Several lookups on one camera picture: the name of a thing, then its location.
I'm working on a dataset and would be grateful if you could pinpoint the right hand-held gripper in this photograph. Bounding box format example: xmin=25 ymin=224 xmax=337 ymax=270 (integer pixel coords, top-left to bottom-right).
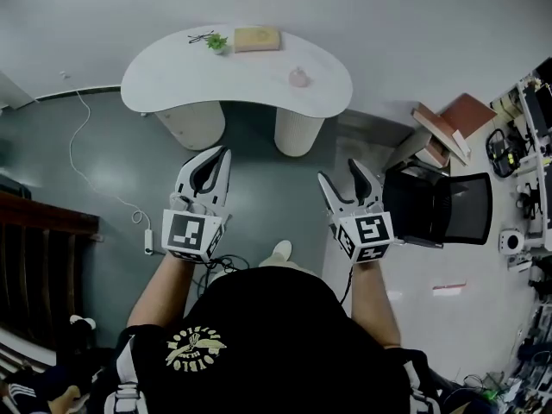
xmin=317 ymin=158 xmax=396 ymax=265

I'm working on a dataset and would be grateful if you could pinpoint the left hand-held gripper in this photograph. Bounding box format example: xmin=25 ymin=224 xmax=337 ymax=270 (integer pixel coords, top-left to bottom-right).
xmin=161 ymin=146 xmax=233 ymax=264

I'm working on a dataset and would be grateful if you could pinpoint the small pink container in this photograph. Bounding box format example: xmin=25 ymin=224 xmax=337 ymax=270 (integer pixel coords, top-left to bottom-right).
xmin=287 ymin=66 xmax=311 ymax=88

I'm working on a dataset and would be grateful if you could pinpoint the person's left forearm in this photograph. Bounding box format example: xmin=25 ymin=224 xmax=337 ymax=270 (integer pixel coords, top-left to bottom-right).
xmin=127 ymin=253 xmax=209 ymax=329

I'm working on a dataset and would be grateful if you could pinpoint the person's right forearm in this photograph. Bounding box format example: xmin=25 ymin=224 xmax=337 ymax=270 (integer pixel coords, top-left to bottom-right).
xmin=348 ymin=260 xmax=403 ymax=349

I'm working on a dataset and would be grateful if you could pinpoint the person's beige shoe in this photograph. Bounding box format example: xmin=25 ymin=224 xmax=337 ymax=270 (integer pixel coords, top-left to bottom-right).
xmin=258 ymin=239 xmax=294 ymax=269

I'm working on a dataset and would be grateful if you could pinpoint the black mesh office chair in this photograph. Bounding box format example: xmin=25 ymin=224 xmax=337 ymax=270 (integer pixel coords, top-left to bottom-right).
xmin=381 ymin=159 xmax=495 ymax=250

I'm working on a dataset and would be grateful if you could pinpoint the white kidney-shaped table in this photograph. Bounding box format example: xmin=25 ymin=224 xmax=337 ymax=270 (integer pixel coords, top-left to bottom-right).
xmin=120 ymin=23 xmax=354 ymax=159

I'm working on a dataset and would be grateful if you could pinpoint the brown flat cardboard sheet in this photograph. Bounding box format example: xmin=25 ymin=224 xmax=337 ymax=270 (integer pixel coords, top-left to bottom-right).
xmin=438 ymin=92 xmax=499 ymax=141

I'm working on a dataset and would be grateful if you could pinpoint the small green potted plant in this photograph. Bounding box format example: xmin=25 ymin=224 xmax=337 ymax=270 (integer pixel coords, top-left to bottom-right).
xmin=204 ymin=33 xmax=229 ymax=56

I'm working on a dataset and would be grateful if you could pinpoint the black and yellow tool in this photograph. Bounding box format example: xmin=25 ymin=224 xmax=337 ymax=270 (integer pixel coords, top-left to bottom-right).
xmin=486 ymin=128 xmax=520 ymax=179

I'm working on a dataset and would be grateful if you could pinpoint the white round device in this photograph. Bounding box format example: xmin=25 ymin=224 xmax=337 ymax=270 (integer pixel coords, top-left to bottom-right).
xmin=499 ymin=228 xmax=526 ymax=254

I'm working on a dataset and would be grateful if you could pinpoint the person's black printed t-shirt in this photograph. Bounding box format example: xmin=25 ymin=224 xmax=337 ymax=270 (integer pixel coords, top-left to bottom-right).
xmin=88 ymin=265 xmax=445 ymax=414

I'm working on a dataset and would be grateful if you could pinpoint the white handheld controller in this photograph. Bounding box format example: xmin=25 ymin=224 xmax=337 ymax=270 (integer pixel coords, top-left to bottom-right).
xmin=506 ymin=251 xmax=534 ymax=274

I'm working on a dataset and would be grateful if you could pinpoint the white sneaker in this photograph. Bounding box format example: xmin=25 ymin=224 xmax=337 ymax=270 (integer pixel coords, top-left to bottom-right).
xmin=68 ymin=314 xmax=97 ymax=330

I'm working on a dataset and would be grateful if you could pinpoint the dark wooden furniture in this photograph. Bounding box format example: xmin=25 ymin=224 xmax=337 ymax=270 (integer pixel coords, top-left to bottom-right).
xmin=0 ymin=189 xmax=104 ymax=364

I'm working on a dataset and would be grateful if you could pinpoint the white shelf rack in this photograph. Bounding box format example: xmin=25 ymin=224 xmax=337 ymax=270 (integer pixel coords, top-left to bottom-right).
xmin=490 ymin=57 xmax=552 ymax=254

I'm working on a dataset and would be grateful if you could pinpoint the dark striped clothing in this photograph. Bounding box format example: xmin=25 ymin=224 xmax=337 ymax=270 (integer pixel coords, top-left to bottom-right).
xmin=0 ymin=363 xmax=94 ymax=414

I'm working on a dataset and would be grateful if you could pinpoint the black cable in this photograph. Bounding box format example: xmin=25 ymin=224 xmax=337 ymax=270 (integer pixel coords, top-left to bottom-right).
xmin=196 ymin=254 xmax=251 ymax=295

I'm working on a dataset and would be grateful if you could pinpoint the white power cable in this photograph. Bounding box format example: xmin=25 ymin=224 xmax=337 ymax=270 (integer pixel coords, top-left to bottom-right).
xmin=68 ymin=89 xmax=153 ymax=231

